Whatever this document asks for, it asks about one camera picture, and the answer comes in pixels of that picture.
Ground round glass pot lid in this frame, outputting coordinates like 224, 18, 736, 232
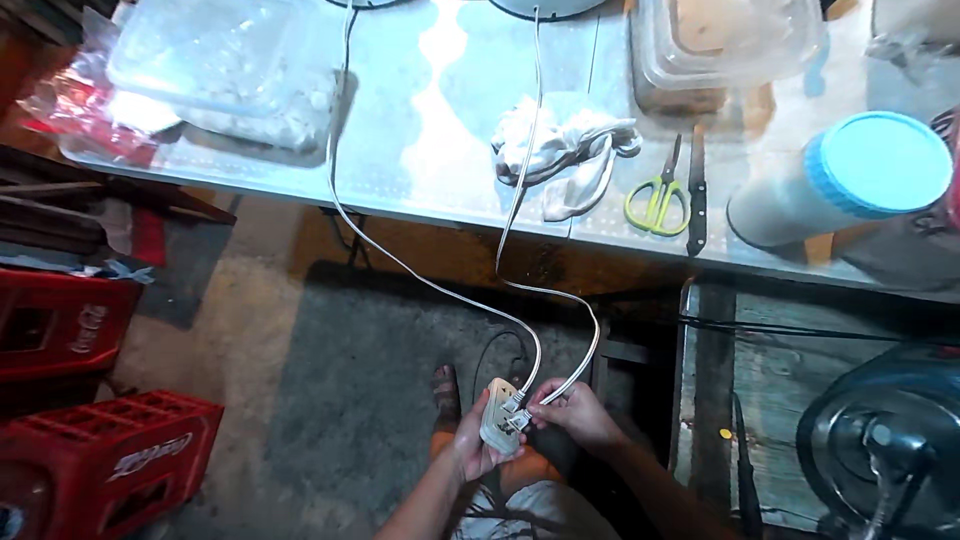
796, 339, 960, 540

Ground crumpled white cloth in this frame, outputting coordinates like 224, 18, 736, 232
490, 93, 643, 223

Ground red and clear plastic bag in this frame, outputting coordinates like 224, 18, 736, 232
16, 6, 181, 168

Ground long thin black tool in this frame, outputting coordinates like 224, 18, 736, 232
732, 392, 765, 540

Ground person's right forearm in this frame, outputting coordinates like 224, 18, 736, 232
603, 432, 744, 540

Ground weathered green wooden bench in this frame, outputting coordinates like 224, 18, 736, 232
669, 276, 960, 535

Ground person's left hand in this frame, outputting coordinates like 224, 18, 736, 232
453, 387, 531, 483

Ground white power strip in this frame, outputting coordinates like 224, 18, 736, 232
480, 377, 529, 457

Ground round white appliance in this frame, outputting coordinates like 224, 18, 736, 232
489, 0, 610, 22

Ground green-handled scissors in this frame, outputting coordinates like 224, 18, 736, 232
624, 133, 691, 238

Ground person's right hand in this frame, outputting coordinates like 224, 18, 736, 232
526, 377, 625, 460

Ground person's legs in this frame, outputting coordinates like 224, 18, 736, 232
429, 363, 622, 540

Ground thin black cord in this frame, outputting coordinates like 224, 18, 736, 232
471, 330, 529, 406

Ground white cable with plug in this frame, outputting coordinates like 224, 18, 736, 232
327, 0, 543, 414
495, 6, 601, 433

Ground black-handled knife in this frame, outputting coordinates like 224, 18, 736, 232
687, 124, 708, 257

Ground pink printed plastic bag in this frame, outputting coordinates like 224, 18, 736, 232
834, 105, 960, 292

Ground white folding table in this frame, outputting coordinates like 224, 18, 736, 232
58, 0, 960, 303

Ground red crate, white script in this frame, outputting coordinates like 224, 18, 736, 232
0, 266, 145, 385
0, 389, 225, 540

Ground clear lidded container, brown contents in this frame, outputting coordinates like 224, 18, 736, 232
628, 0, 826, 117

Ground black cable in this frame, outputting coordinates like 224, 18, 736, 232
677, 314, 960, 349

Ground person's left forearm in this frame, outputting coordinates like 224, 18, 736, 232
372, 444, 468, 540

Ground clear lidded container, white contents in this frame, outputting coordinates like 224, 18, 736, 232
106, 0, 345, 168

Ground jar with light blue lid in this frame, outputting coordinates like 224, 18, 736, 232
726, 111, 955, 249

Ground pile of wooden boards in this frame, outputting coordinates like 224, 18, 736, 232
0, 144, 237, 271

